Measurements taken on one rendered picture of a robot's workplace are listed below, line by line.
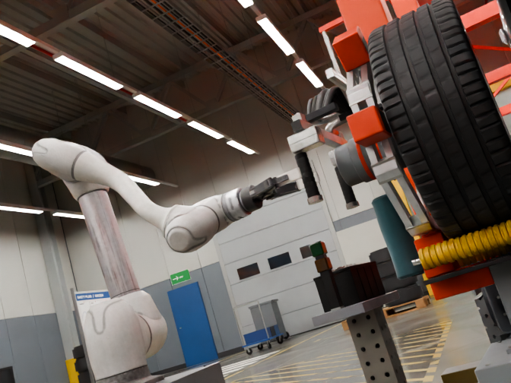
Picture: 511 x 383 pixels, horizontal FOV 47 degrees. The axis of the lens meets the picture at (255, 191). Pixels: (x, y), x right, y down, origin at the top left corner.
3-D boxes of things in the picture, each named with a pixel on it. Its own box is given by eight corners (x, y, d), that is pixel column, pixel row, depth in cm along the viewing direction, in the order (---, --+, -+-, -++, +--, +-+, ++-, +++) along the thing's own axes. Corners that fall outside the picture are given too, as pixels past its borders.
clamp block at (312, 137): (319, 140, 164) (314, 123, 165) (291, 153, 167) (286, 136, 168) (326, 144, 168) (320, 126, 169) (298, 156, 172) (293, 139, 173)
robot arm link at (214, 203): (243, 218, 183) (227, 232, 171) (202, 234, 190) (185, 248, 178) (228, 186, 182) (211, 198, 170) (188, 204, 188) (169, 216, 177)
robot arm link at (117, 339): (84, 384, 168) (66, 309, 173) (112, 375, 186) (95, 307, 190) (136, 368, 166) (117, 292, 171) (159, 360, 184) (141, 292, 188)
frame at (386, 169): (421, 228, 142) (348, 30, 154) (395, 237, 145) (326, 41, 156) (455, 229, 190) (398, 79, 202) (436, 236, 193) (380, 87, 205)
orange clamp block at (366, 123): (393, 136, 147) (383, 131, 139) (363, 148, 150) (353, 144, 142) (383, 111, 148) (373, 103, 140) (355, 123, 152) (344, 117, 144)
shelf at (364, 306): (365, 311, 173) (362, 302, 174) (314, 327, 180) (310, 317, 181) (400, 298, 211) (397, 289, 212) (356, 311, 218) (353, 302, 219)
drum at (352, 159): (411, 159, 164) (395, 114, 167) (342, 187, 173) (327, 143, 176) (422, 165, 177) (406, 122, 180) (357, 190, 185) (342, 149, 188)
